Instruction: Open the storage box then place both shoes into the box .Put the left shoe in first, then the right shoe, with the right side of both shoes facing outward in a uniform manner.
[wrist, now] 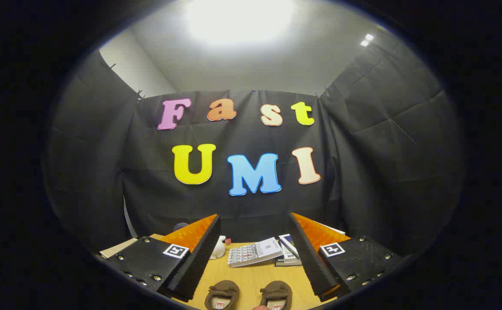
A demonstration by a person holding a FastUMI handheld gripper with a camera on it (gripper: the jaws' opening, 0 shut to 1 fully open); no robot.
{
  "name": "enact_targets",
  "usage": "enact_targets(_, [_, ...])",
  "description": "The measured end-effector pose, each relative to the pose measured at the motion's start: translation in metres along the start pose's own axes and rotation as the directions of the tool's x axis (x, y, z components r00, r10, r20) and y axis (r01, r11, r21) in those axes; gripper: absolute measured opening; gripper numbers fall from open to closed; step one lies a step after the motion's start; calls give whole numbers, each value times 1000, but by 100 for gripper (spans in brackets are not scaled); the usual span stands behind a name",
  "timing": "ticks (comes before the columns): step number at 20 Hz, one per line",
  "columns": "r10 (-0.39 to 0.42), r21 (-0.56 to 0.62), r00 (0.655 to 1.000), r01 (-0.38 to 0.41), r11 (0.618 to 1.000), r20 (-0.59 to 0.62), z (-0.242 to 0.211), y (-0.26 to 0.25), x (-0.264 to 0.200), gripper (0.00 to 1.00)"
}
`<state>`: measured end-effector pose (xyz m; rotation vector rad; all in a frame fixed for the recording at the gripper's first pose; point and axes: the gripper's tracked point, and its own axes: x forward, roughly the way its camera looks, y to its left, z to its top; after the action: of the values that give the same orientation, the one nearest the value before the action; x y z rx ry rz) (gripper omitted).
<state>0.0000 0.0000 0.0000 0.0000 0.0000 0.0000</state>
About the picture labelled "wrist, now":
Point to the grey patterned cover book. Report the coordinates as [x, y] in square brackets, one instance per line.
[255, 253]

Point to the dark cover book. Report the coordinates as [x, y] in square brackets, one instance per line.
[285, 264]

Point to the white book with black letters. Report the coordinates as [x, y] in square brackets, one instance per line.
[291, 259]

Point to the brown fuzzy shoe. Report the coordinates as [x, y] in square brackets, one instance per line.
[222, 293]
[276, 295]

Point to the black backdrop cloth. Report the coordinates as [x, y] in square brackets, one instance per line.
[242, 206]

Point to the white duck plush toy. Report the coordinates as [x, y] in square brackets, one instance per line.
[217, 249]

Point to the small ceiling spotlight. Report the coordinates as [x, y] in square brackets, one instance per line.
[367, 39]

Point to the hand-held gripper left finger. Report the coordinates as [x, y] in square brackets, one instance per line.
[199, 258]

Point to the white book with blue photo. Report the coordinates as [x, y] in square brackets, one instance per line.
[288, 241]

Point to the beige fabric storage box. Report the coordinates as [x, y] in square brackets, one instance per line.
[117, 248]

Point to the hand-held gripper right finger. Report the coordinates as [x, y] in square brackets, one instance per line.
[311, 262]

